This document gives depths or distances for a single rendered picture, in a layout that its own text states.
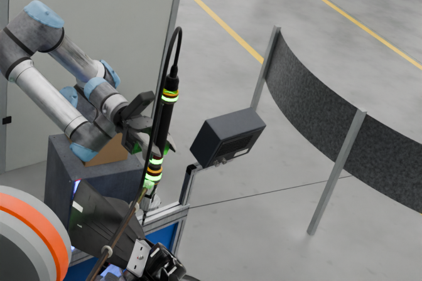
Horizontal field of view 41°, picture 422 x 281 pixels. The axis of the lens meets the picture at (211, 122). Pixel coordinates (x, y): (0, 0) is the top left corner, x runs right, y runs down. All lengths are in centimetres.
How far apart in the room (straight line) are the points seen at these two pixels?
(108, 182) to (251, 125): 61
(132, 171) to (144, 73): 171
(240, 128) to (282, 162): 211
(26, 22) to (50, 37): 9
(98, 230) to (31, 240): 84
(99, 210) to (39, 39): 59
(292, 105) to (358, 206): 96
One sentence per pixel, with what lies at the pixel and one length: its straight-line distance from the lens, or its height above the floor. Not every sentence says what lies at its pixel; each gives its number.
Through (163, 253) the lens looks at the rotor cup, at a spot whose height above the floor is 126.
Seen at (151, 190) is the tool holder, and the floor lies 146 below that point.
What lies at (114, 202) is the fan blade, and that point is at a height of 117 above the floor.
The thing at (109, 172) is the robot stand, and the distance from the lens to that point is 226.
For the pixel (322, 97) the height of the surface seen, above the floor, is 87.
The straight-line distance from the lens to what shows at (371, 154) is 338.
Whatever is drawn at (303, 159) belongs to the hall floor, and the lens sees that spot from 446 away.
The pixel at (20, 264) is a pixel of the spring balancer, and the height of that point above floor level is 191.
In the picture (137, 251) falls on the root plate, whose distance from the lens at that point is 161.
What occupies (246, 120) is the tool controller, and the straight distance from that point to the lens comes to 230.
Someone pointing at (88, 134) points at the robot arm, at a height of 144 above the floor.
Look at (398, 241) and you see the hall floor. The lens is 410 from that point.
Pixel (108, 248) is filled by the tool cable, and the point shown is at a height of 148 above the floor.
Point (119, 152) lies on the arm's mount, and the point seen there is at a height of 105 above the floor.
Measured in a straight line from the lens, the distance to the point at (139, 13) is 366.
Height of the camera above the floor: 243
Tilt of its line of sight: 32 degrees down
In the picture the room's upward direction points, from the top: 14 degrees clockwise
